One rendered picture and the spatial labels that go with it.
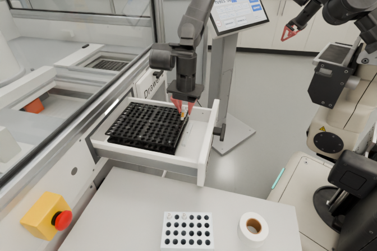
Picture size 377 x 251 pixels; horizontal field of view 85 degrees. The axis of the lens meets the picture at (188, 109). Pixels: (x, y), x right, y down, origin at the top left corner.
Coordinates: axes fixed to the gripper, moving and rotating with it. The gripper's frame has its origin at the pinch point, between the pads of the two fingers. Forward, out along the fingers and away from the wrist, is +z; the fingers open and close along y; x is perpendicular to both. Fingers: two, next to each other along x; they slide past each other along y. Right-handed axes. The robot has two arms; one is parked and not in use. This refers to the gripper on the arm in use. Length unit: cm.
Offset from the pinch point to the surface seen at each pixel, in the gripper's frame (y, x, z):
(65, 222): -14.0, -38.9, 5.0
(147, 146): -7.6, -13.3, 5.8
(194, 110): 1.7, 6.8, 4.5
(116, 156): -15.4, -18.4, 7.6
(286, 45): 74, 306, 75
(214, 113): 9.3, 1.5, -0.4
